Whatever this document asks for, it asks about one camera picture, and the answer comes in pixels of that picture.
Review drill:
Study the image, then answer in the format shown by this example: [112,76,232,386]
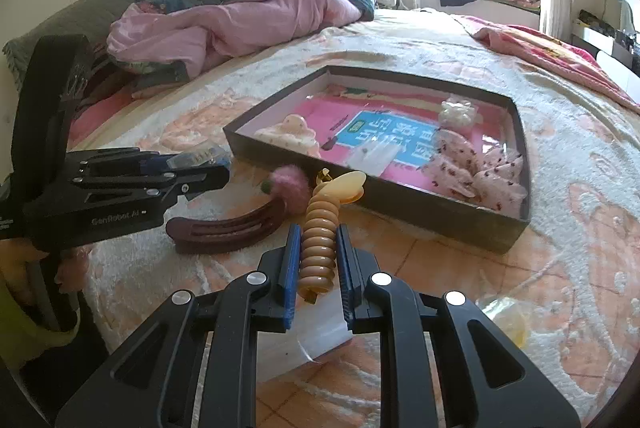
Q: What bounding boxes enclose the white desk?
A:
[570,10,640,76]

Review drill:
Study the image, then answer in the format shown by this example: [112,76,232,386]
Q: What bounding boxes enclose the dark shallow cardboard box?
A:
[222,65,532,255]

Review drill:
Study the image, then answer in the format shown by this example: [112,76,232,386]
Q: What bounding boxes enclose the pink pompom hair tie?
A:
[262,164,313,213]

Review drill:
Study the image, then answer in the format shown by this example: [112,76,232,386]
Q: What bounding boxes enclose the person's left forearm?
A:
[0,278,83,371]

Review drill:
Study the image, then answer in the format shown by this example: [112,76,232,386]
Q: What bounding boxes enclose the person's left hand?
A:
[0,238,76,309]

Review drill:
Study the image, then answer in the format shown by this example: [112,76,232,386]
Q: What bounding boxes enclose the pink floral quilt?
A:
[107,0,377,81]

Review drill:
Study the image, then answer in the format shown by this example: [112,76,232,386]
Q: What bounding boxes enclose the pink cloth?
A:
[67,85,136,149]

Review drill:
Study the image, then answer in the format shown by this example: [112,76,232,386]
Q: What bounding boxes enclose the white hair claw clip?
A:
[254,115,321,159]

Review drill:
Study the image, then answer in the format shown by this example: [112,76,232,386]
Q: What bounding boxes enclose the clear flower hair accessory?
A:
[439,97,480,129]

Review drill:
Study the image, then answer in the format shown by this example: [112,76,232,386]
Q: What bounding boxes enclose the pink printed blanket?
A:
[457,14,640,114]

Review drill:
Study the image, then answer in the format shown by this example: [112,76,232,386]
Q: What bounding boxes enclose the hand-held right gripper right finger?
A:
[336,224,583,428]

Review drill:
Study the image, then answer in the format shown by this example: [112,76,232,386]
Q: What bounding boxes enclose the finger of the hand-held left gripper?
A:
[75,148,176,174]
[75,164,231,209]

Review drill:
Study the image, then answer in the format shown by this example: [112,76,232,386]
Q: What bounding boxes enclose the white plastic bag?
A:
[255,293,353,381]

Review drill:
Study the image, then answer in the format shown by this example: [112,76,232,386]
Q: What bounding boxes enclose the yellow hair accessory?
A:
[477,297,530,349]

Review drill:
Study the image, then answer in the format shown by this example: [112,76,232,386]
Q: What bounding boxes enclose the striped pillow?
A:
[75,43,136,109]

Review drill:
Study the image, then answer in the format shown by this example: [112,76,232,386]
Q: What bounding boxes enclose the clear earring packet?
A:
[347,140,401,174]

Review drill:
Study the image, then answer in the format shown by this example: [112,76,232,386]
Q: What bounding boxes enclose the pink polka dot bow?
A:
[427,128,527,214]

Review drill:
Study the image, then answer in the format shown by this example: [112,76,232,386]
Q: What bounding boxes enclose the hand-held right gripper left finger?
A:
[55,224,303,428]

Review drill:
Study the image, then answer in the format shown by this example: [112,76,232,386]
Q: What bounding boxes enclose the tan spiral hair clip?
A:
[297,170,366,305]

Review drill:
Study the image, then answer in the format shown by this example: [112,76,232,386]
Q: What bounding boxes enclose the cream patterned bed blanket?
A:
[70,8,640,428]

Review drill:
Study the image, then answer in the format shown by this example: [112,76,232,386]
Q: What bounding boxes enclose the dark red banana hair clip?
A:
[166,198,290,255]

